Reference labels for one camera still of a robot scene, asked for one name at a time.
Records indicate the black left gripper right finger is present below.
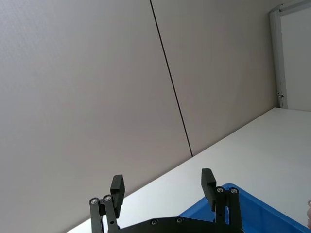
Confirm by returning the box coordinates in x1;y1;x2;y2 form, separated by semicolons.
201;168;244;232

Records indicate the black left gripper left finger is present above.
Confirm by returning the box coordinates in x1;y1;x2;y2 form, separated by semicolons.
88;174;126;233

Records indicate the blue plastic bin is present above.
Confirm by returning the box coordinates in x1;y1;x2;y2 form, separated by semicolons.
178;183;311;233

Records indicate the white metal frame post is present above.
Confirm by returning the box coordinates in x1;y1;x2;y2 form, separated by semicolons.
268;0;311;109

